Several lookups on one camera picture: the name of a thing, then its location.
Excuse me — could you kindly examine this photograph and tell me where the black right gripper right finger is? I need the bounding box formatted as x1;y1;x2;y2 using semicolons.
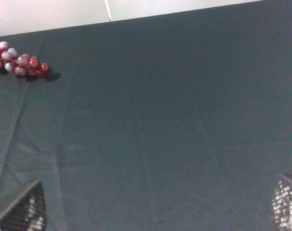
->
272;173;292;231

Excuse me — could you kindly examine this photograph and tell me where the red plastic grape bunch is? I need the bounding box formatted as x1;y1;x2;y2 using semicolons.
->
0;41;51;78

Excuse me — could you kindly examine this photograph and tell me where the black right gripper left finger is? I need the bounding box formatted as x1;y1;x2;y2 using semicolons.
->
0;180;47;231

